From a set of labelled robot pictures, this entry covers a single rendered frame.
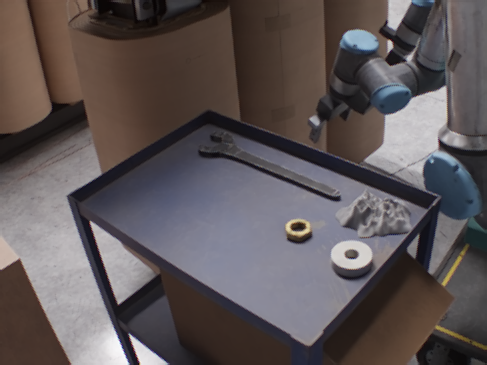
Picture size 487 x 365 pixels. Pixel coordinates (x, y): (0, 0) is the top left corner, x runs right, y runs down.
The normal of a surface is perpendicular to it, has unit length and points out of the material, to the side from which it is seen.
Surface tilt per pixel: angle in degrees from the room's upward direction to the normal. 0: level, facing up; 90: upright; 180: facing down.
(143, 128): 90
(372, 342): 26
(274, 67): 90
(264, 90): 90
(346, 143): 90
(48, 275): 0
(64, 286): 0
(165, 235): 0
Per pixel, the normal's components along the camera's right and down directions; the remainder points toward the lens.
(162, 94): 0.26, 0.55
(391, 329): 0.26, -0.58
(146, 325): -0.07, -0.81
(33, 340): 0.71, 0.37
